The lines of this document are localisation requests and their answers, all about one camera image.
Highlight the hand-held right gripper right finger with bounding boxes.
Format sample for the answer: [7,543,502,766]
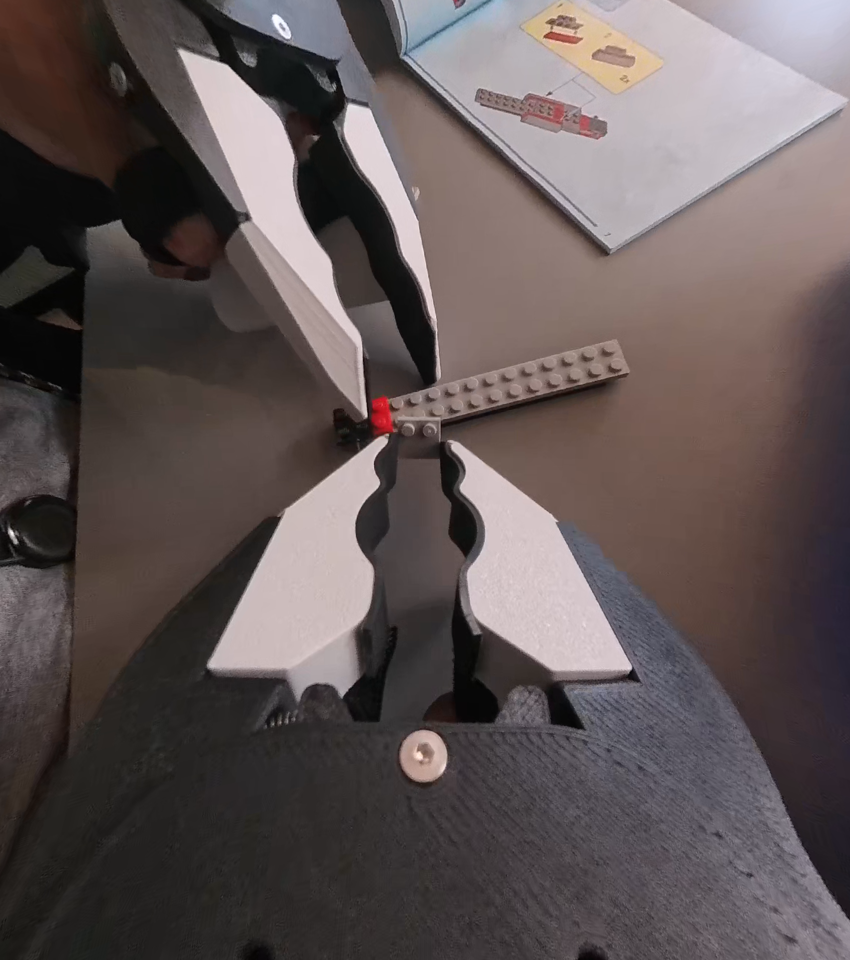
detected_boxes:
[443,438,634,723]

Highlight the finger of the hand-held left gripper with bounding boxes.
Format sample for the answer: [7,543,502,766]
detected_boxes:
[307,101,442,385]
[177,48,368,421]

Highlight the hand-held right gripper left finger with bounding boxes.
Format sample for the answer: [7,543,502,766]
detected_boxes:
[207,435,397,723]

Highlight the grey plate with red bricks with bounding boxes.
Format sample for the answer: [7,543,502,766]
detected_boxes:
[335,339,630,459]

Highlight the person's left forearm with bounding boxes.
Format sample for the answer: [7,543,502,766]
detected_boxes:
[0,75,126,230]

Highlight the open instruction booklet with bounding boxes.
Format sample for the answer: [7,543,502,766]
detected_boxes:
[380,0,849,255]

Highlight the person's grey pants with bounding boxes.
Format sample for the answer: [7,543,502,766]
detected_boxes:
[0,367,81,946]

